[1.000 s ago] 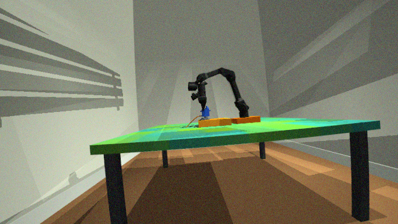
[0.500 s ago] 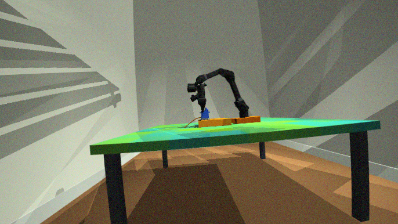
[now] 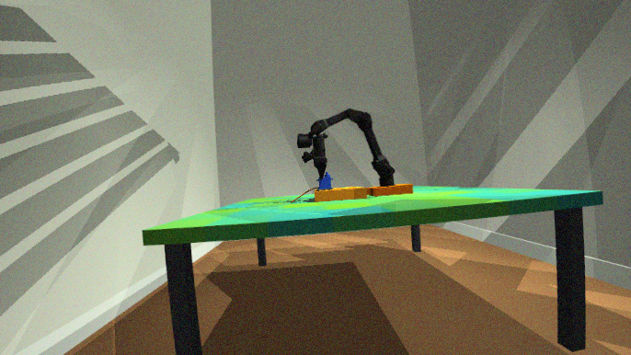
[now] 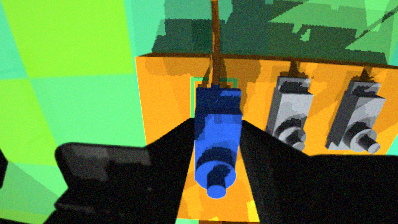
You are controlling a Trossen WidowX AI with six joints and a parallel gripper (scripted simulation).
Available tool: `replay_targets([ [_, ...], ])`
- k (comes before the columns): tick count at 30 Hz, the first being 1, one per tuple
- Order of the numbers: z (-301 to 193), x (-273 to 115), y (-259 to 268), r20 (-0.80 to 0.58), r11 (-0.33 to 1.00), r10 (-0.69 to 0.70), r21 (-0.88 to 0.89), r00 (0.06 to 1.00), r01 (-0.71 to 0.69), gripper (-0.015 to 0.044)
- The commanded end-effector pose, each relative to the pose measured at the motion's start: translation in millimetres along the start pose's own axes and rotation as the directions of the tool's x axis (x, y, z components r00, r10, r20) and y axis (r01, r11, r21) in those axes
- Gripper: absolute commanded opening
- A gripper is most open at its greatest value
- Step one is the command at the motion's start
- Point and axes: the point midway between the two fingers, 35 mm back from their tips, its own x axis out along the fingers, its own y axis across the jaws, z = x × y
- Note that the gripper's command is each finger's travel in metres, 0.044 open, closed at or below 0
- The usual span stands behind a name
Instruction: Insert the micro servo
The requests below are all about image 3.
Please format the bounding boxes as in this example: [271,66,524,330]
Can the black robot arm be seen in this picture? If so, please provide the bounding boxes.
[297,109,395,187]

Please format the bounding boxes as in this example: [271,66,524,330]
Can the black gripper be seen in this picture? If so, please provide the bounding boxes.
[314,146,327,179]

